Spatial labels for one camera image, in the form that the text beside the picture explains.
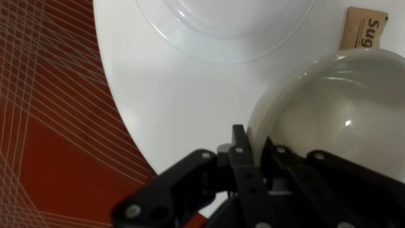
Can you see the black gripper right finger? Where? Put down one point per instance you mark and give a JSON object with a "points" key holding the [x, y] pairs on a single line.
{"points": [[330, 185]]}

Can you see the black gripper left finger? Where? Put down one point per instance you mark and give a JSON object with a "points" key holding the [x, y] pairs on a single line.
{"points": [[247, 178]]}

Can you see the cream ceramic bowl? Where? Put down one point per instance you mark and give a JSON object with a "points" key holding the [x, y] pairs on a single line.
{"points": [[346, 106]]}

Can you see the brown sugar packet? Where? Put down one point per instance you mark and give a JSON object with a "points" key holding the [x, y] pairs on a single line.
{"points": [[364, 30]]}

